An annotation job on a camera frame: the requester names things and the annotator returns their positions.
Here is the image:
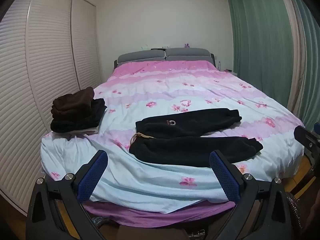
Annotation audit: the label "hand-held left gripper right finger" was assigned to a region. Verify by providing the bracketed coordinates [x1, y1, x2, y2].
[209, 150, 292, 240]

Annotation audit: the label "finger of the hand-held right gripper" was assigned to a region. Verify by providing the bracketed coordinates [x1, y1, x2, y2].
[294, 125, 320, 161]

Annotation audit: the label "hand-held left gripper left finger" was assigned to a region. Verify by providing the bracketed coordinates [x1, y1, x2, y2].
[26, 150, 108, 240]

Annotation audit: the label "black fleece pants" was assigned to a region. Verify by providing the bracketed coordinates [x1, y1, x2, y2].
[129, 108, 264, 168]

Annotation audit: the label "brown folded garment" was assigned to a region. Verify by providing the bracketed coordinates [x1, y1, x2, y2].
[52, 87, 95, 117]

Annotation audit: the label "green curtain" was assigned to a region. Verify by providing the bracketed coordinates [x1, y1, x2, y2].
[224, 0, 293, 107]
[287, 0, 320, 133]

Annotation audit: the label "black folded garment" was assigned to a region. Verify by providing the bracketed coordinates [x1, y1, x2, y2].
[50, 98, 107, 132]

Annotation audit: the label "pink floral duvet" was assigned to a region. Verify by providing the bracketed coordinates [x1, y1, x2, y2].
[40, 60, 306, 214]

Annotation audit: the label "white folded garment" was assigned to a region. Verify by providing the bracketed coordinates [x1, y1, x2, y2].
[66, 126, 99, 135]

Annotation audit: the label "purple bed sheet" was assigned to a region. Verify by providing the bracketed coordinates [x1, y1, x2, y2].
[81, 200, 237, 228]

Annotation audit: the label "beige curtain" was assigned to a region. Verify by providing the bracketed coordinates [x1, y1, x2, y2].
[275, 0, 308, 121]

